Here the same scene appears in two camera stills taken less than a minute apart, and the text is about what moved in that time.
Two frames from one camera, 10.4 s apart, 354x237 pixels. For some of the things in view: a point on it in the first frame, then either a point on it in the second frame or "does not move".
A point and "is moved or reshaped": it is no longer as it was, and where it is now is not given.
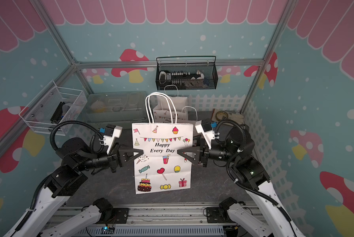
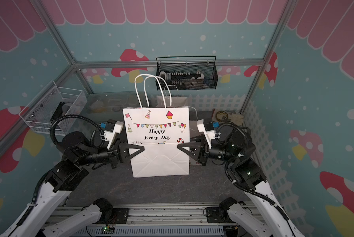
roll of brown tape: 221,115 does not move
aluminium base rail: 162,219 does not move
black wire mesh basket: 188,73 does not move
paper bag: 161,168 is moved or reshaped
